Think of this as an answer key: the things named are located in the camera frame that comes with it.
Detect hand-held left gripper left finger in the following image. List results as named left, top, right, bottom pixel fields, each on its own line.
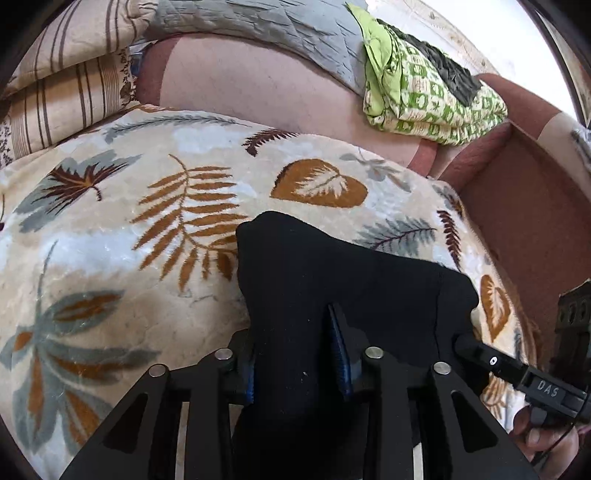
left=60, top=330, right=257, bottom=480

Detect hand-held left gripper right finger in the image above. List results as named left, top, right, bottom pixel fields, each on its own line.
left=327, top=302, right=541, bottom=480

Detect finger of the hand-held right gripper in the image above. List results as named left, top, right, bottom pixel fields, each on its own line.
left=455, top=335, right=530, bottom=387

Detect black pants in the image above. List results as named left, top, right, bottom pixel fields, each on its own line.
left=233, top=211, right=490, bottom=480

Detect person's right hand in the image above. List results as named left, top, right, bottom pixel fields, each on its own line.
left=512, top=406, right=580, bottom=464

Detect leaf printed blanket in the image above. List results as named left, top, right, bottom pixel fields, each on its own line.
left=0, top=105, right=542, bottom=480

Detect green patterned blanket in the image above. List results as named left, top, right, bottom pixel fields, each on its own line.
left=346, top=2, right=509, bottom=147

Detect pink sofa seat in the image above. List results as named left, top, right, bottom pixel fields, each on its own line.
left=136, top=34, right=462, bottom=179

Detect dark grey cloth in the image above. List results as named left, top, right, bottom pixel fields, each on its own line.
left=390, top=23, right=484, bottom=105

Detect striped beige cushion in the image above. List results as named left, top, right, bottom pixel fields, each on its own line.
left=0, top=55, right=140, bottom=169
left=9, top=0, right=160, bottom=89

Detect grey quilted blanket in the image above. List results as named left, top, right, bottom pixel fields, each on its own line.
left=154, top=0, right=377, bottom=96

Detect thin black cable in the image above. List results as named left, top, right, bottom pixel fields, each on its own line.
left=530, top=422, right=579, bottom=466

